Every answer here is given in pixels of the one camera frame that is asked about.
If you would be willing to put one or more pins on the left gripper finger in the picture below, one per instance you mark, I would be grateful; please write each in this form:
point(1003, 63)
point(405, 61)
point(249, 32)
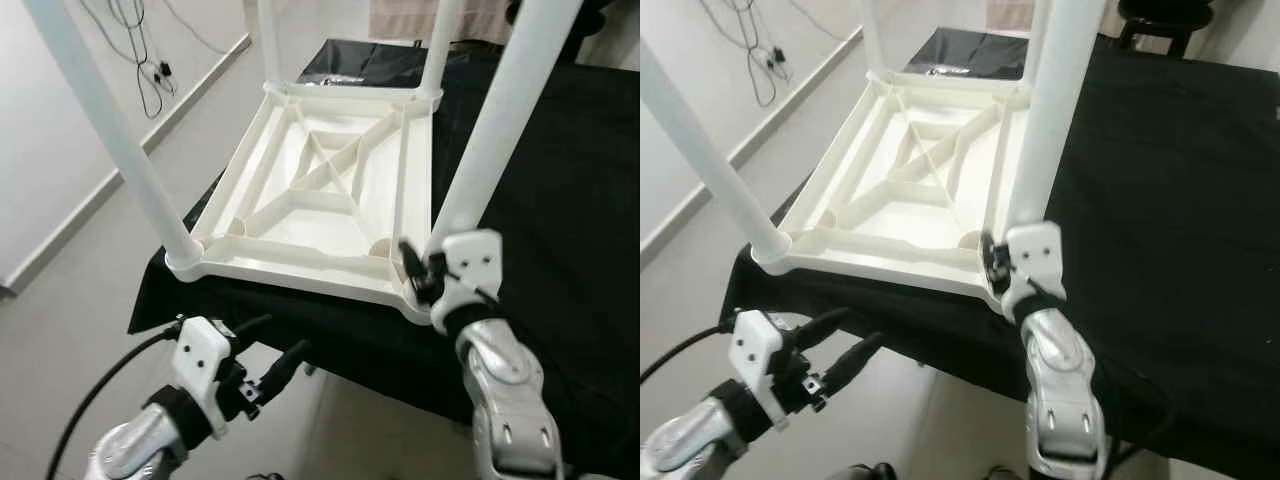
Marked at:
point(855, 362)
point(822, 324)
point(252, 328)
point(285, 365)

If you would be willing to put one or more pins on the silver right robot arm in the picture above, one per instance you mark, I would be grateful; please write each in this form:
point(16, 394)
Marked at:
point(1062, 400)
point(510, 400)

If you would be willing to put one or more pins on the white plastic table top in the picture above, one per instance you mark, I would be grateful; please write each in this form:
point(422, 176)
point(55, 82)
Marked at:
point(320, 190)
point(910, 180)

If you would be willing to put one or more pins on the silver robot left leg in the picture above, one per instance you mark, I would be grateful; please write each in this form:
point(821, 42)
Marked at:
point(878, 472)

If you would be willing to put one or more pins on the silver robot leg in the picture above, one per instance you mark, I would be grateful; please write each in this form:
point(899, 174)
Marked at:
point(878, 472)
point(1000, 474)

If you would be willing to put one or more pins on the black tablecloth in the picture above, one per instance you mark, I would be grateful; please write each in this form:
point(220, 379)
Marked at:
point(560, 180)
point(1160, 200)

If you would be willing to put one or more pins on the silver robot right leg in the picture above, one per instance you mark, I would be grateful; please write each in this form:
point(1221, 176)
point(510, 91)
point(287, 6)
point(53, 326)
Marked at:
point(1000, 474)

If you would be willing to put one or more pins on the beige cloth covered table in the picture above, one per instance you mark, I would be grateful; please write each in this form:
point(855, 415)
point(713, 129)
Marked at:
point(400, 20)
point(1010, 12)

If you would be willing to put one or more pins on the black stool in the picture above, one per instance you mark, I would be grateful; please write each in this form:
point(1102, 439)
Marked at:
point(590, 20)
point(1165, 20)

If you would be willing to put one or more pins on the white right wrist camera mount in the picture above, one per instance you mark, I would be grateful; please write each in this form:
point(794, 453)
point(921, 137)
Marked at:
point(1035, 265)
point(470, 270)

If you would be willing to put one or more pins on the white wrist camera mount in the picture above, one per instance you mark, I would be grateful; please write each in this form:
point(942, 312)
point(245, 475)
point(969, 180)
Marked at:
point(200, 370)
point(755, 360)
point(1035, 265)
point(470, 270)

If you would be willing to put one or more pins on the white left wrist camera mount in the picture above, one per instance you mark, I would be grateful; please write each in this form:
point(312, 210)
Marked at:
point(755, 360)
point(200, 370)

